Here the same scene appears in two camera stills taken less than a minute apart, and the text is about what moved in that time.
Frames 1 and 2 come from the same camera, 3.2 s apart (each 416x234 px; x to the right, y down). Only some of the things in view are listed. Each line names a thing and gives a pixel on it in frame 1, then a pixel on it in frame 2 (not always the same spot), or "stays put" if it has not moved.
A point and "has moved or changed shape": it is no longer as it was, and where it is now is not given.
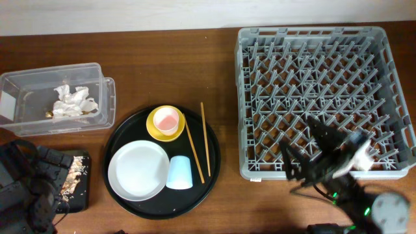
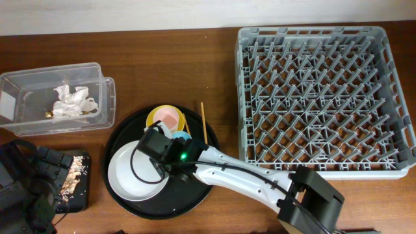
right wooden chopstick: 207,158 stays put
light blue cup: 179,175 has moved or changed shape
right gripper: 325,164 to 166,164
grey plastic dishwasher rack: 347,77 stays put
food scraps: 77,169 stays put
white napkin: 73,104 stays put
